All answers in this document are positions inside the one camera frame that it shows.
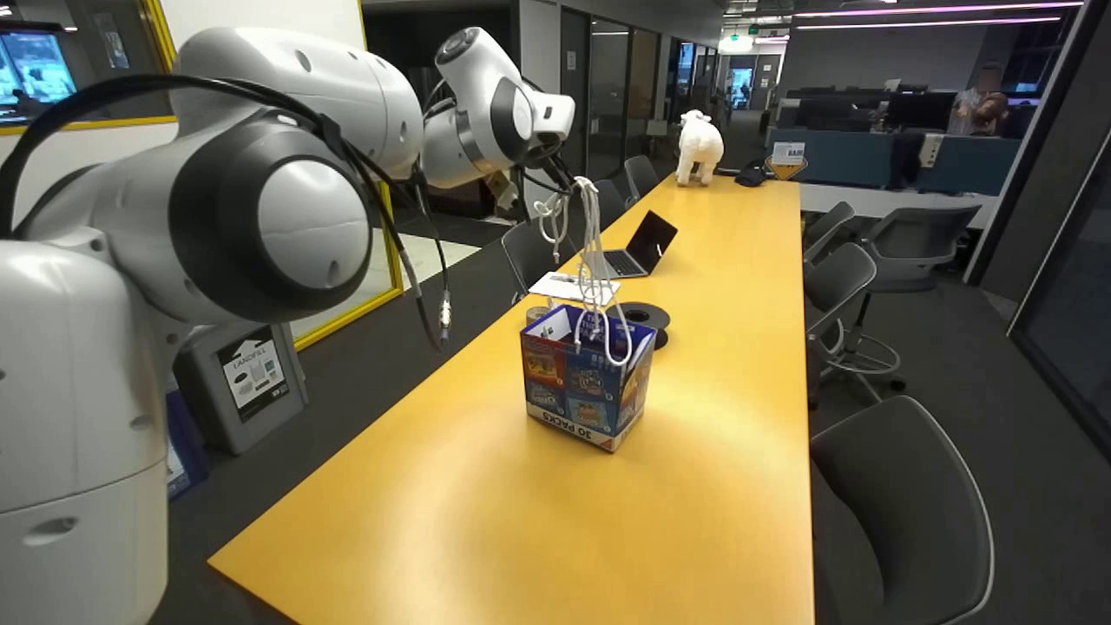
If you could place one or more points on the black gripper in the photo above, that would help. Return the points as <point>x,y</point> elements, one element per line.
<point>548,175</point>

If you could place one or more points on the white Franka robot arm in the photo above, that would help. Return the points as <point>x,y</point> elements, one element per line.
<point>290,221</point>

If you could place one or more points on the blue printed cardboard box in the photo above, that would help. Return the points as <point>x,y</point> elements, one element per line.
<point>576,402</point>

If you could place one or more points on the small pale box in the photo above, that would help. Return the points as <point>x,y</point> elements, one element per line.
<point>790,158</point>

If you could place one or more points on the white paper sheet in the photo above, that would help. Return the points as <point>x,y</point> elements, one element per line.
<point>561,285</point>

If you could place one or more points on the grey open laptop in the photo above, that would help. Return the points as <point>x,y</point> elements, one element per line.
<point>651,242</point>

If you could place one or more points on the white polar bear toy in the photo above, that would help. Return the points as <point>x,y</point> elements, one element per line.
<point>700,146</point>

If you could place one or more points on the small black device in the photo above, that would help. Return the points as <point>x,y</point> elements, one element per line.
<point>751,180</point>

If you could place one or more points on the blue office counter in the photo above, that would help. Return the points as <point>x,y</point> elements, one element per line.
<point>855,158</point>

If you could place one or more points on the white whiteboard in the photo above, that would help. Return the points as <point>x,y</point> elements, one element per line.
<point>290,15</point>

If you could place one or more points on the grey waste bin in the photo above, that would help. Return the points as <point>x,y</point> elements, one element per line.
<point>229,394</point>

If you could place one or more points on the person in white shirt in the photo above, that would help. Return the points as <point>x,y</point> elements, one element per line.
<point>979,106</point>

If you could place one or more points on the yellow window frame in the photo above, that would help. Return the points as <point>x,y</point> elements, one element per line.
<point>349,321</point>

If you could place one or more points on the wall television screen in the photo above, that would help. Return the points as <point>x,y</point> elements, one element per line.
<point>32,75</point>

